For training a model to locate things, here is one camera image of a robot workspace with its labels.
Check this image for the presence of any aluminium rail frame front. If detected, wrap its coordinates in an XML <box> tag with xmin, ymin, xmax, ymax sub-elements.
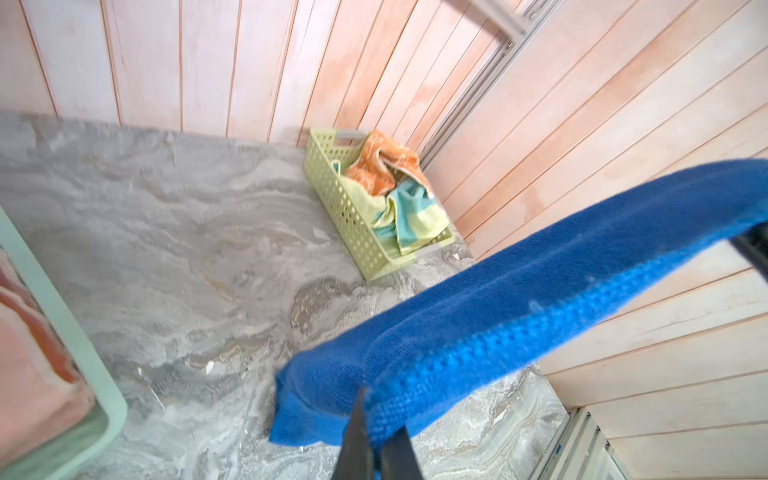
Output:
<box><xmin>529</xmin><ymin>408</ymin><xmax>631</xmax><ymax>480</ymax></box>

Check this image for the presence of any aluminium wall rail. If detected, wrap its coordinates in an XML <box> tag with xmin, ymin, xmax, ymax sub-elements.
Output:
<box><xmin>420</xmin><ymin>0</ymin><xmax>562</xmax><ymax>170</ymax></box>

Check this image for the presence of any blue towel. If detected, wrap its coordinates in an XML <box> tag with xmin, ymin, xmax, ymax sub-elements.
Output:
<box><xmin>269</xmin><ymin>159</ymin><xmax>767</xmax><ymax>447</ymax></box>

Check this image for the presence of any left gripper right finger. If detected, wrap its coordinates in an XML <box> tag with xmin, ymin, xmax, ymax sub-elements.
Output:
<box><xmin>379</xmin><ymin>426</ymin><xmax>423</xmax><ymax>480</ymax></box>

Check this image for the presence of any pink towel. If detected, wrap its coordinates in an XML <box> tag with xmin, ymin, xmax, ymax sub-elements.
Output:
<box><xmin>1</xmin><ymin>252</ymin><xmax>95</xmax><ymax>466</ymax></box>

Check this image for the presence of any mint green plastic basket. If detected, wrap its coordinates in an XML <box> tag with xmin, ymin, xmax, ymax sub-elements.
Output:
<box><xmin>1</xmin><ymin>214</ymin><xmax>127</xmax><ymax>479</ymax></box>

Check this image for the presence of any yellow-green plastic basket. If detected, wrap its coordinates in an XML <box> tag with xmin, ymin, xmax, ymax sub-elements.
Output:
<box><xmin>304</xmin><ymin>128</ymin><xmax>455</xmax><ymax>280</ymax></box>

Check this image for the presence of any light green yellow towel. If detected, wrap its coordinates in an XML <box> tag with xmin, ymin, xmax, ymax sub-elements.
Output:
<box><xmin>331</xmin><ymin>161</ymin><xmax>449</xmax><ymax>255</ymax></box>

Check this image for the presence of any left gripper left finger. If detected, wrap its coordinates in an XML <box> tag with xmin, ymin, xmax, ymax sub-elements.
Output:
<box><xmin>331</xmin><ymin>388</ymin><xmax>375</xmax><ymax>480</ymax></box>

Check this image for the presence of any orange patterned towel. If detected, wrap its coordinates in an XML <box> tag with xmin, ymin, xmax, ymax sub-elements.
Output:
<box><xmin>344</xmin><ymin>130</ymin><xmax>433</xmax><ymax>197</ymax></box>

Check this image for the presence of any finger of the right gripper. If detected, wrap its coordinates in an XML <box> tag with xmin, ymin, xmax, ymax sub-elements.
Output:
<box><xmin>730</xmin><ymin>222</ymin><xmax>768</xmax><ymax>281</ymax></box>

